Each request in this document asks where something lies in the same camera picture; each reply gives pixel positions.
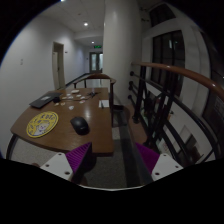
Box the white paper notepad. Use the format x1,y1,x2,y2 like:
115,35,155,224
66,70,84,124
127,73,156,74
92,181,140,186
99,100,109,108

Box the black computer mouse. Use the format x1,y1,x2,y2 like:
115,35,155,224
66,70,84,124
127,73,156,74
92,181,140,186
70,117,89,135

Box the wooden chair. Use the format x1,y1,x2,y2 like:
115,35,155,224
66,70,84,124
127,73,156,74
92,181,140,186
73,73,116,127

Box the small black object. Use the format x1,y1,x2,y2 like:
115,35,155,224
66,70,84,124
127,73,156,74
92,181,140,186
53,97,61,103

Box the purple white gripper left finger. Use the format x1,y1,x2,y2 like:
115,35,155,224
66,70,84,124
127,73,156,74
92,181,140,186
41,143,92,181

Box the black glasses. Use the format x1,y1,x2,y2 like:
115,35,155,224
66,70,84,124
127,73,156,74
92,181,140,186
87,92,99,98

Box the green exit sign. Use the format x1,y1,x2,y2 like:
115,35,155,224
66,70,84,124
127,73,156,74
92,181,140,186
94,45,102,49

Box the round yellow mouse pad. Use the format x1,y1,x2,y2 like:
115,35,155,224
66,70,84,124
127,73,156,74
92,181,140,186
26,111,59,138

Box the white door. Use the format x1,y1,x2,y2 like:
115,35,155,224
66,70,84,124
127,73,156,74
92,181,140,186
52,52,60,89

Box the white round column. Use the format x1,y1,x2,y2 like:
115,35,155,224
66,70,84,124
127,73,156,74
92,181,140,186
103,0,142,105

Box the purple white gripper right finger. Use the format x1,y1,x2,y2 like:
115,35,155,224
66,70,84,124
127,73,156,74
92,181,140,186
136,143,182,181

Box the dark grey laptop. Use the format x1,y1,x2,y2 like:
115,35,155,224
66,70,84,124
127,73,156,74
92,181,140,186
30,92,60,109

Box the glass double door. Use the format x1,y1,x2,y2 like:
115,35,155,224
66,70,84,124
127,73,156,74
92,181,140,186
89,52,103,73

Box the wooden railing with black bars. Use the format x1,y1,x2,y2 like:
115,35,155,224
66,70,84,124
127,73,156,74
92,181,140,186
127,61,224,168

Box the wooden table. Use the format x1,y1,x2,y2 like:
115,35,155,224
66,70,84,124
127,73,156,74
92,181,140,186
6,88,114,159

